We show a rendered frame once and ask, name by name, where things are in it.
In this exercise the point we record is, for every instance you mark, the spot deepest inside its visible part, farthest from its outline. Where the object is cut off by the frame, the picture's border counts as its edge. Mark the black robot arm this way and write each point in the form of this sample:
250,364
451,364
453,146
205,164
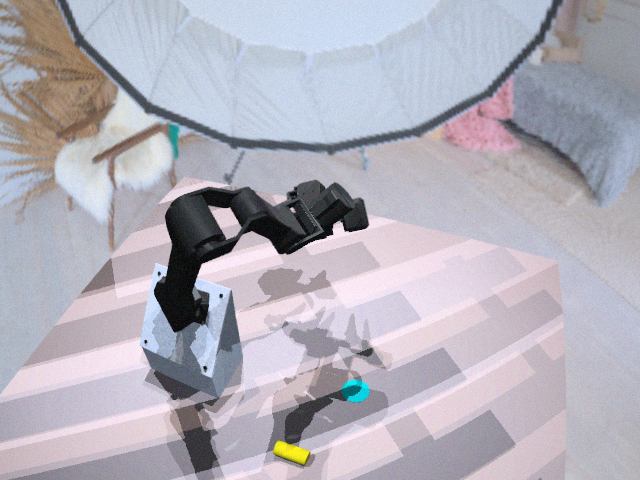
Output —
197,238

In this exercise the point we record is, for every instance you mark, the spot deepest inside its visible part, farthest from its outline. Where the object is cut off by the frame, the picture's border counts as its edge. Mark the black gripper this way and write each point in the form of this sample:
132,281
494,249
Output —
355,220

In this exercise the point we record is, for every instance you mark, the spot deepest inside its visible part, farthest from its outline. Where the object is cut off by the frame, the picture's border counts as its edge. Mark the yellow cylinder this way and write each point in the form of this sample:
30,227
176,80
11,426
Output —
290,452

